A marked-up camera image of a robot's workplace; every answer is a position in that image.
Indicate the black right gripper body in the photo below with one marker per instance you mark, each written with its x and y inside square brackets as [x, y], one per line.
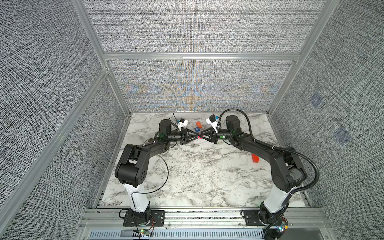
[215, 136]

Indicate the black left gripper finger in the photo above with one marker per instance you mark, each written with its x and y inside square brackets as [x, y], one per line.
[188, 140]
[189, 134]

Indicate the grey vented cable tray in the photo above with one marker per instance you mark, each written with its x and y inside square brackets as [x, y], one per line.
[178, 234]

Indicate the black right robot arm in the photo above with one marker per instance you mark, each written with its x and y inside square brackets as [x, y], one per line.
[287, 171]

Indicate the orange wood block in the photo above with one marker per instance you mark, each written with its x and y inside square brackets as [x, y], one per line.
[199, 125]

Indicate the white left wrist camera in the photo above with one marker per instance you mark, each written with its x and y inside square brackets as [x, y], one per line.
[182, 123]

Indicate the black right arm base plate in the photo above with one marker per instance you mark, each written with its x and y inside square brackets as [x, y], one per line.
[252, 218]

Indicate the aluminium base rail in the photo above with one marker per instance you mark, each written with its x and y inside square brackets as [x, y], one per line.
[176, 218]

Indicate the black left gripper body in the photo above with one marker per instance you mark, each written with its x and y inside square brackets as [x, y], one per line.
[182, 136]

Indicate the aluminium frame post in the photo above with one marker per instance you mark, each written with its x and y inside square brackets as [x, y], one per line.
[300, 58]

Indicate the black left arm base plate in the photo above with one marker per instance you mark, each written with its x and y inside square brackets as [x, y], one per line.
[145, 219]

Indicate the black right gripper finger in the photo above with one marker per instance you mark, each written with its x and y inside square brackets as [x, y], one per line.
[214, 140]
[205, 133]

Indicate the red wood block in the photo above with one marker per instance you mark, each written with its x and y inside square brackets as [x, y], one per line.
[255, 158]

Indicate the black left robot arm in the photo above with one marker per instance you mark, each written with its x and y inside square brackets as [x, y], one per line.
[132, 168]

